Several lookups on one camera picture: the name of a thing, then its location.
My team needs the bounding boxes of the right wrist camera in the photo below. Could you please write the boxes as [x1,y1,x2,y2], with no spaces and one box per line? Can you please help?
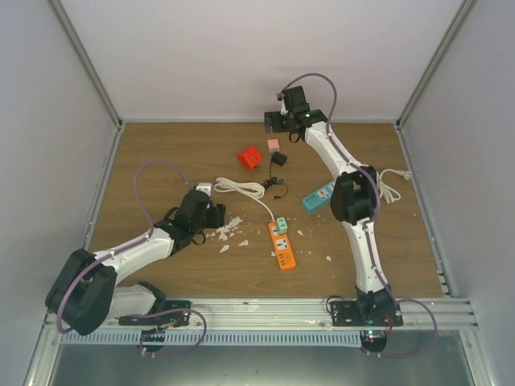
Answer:
[276,92,287,115]

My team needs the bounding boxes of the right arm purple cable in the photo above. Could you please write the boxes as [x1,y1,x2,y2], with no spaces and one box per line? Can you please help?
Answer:
[283,72,439,358]

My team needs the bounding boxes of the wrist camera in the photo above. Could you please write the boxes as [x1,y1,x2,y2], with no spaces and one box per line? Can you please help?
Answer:
[195,183,213,197]
[276,92,287,115]

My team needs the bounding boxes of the slotted cable duct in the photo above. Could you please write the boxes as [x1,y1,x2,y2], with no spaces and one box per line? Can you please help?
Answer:
[61,329,361,347]

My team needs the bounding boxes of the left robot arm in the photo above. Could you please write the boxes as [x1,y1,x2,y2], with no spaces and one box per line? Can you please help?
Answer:
[45,183,225,335]

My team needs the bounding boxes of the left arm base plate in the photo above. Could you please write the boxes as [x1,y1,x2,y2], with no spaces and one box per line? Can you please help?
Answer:
[118,300,192,328]

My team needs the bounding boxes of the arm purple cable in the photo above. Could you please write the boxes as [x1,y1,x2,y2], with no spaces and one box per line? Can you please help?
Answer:
[283,72,439,358]
[56,158,198,335]

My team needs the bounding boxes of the aluminium front rail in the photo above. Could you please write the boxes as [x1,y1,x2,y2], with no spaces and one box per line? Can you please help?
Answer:
[43,296,478,331]

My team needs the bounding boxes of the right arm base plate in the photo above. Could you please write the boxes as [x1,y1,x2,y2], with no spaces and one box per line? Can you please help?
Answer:
[326,298,404,327]

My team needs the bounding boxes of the black adapter cable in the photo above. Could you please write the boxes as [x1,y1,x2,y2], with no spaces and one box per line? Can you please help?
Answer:
[259,160,289,201]

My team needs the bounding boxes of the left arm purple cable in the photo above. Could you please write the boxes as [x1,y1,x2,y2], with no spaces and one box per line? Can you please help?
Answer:
[56,158,198,335]

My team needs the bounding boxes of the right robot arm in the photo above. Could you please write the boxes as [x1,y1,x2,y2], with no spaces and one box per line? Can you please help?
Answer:
[264,86,396,326]

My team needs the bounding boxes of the white orange strip cord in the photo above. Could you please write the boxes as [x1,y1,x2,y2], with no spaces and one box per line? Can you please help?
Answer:
[213,176,276,224]

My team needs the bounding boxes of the green USB charger plug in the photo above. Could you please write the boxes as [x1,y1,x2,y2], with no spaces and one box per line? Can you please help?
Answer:
[274,217,288,235]

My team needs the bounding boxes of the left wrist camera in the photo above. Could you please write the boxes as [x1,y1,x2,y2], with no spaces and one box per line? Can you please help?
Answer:
[195,183,213,197]

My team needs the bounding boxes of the pink charger plug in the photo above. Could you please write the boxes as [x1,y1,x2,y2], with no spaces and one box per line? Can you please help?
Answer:
[266,138,280,153]

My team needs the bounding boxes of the white teal strip cord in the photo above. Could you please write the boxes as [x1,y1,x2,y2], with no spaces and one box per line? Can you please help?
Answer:
[376,167,414,204]

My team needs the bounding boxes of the red cube adapter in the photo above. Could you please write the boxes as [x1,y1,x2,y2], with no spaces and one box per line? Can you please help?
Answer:
[237,146,263,169]

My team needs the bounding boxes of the orange power strip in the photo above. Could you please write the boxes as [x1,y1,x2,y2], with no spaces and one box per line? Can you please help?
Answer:
[268,222,296,270]

